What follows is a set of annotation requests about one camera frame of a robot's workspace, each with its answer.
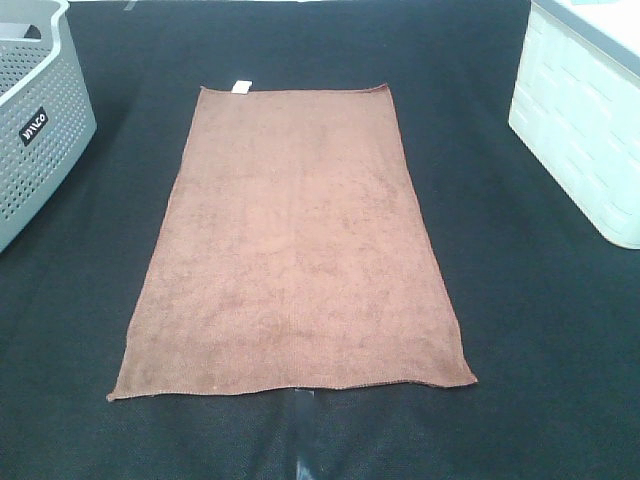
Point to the white plastic storage bin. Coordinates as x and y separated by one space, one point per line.
575 105

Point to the black table cloth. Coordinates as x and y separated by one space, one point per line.
548 309

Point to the grey tape strip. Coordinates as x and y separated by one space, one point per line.
305 434

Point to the grey perforated laundry basket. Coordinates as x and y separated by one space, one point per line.
47 120

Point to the brown towel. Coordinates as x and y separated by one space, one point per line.
292 253

